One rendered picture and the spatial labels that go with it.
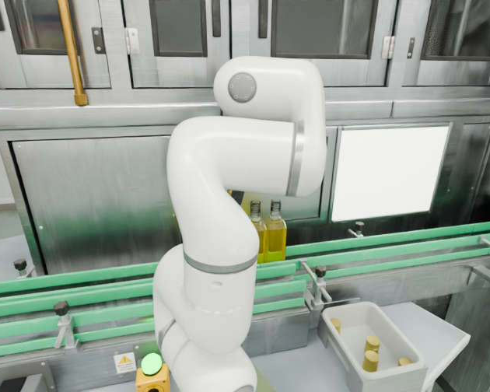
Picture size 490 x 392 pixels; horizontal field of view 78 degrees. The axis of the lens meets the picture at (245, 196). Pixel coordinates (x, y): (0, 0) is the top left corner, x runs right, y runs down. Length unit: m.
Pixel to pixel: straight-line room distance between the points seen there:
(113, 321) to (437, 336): 0.90
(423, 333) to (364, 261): 0.26
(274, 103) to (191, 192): 0.17
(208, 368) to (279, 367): 0.50
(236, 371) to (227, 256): 0.17
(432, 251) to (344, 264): 0.32
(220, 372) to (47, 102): 0.76
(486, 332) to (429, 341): 0.60
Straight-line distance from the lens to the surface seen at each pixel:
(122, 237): 1.03
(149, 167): 0.94
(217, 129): 0.33
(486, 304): 1.63
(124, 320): 0.82
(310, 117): 0.35
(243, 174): 0.32
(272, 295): 0.83
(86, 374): 0.92
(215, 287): 0.33
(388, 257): 1.08
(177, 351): 0.47
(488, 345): 1.70
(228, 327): 0.37
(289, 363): 0.93
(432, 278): 1.22
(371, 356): 0.91
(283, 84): 0.40
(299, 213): 1.04
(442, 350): 1.10
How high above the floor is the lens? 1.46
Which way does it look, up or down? 21 degrees down
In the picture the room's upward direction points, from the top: straight up
